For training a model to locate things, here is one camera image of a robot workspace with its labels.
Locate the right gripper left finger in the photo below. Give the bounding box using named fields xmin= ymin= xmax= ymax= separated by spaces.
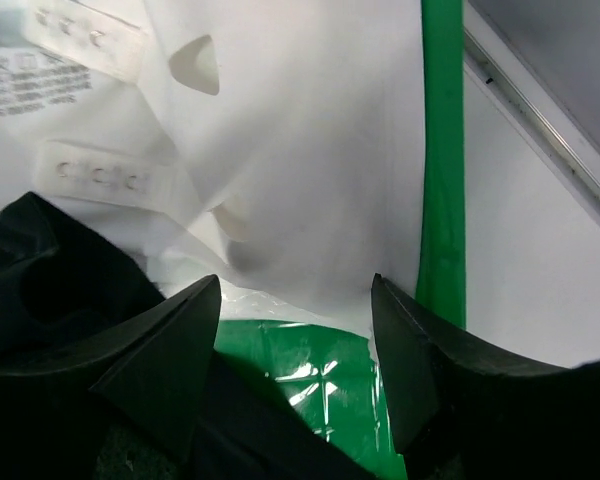
xmin=0 ymin=275 xmax=221 ymax=463

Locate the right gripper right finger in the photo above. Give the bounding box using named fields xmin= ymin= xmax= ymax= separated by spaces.
xmin=371 ymin=275 xmax=600 ymax=455

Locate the black bra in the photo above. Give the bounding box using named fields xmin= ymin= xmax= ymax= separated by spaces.
xmin=0 ymin=193 xmax=369 ymax=479

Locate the white bra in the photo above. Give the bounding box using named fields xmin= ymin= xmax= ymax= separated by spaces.
xmin=0 ymin=1 xmax=425 ymax=334

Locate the green plastic tray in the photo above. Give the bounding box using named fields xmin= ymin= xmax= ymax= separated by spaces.
xmin=214 ymin=0 xmax=469 ymax=480

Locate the aluminium frame rail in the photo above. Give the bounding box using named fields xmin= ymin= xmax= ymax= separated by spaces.
xmin=463 ymin=1 xmax=600 ymax=217

